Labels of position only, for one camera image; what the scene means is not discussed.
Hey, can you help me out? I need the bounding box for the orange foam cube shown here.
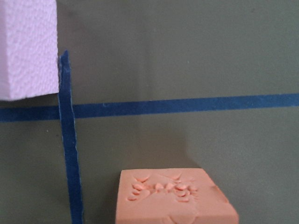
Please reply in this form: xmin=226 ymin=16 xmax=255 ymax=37
xmin=115 ymin=168 xmax=239 ymax=224

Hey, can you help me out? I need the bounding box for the brown paper table cover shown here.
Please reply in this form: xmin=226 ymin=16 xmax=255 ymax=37
xmin=0 ymin=0 xmax=299 ymax=224

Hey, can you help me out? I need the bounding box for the pink foam cube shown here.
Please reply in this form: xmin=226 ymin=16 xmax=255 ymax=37
xmin=0 ymin=0 xmax=59 ymax=101

